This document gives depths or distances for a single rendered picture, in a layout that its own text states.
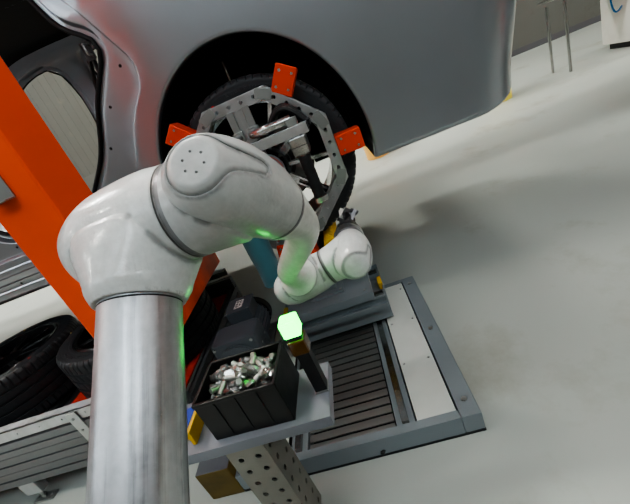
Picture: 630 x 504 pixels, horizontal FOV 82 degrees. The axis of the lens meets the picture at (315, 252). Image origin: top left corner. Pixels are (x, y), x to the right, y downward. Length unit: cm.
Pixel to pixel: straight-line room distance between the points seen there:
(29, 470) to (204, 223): 169
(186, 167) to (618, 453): 119
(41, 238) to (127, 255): 71
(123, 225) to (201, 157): 14
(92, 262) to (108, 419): 17
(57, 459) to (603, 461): 182
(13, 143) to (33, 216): 18
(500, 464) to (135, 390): 101
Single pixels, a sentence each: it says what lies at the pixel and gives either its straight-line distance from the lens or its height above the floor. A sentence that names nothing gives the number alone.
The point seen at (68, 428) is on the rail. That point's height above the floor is 32.
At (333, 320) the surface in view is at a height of 17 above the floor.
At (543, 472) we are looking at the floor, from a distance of 123.
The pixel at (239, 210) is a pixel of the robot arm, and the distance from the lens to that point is 41.
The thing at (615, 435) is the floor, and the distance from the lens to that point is 131.
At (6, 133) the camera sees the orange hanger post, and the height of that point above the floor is 123.
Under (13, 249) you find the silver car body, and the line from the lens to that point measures 201.
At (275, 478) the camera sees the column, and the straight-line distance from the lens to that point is 111.
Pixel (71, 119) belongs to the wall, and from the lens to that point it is 1128.
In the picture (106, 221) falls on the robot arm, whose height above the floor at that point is 101.
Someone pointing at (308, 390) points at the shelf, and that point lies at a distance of 91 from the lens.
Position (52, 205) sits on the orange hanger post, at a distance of 111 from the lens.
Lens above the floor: 105
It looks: 23 degrees down
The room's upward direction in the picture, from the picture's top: 24 degrees counter-clockwise
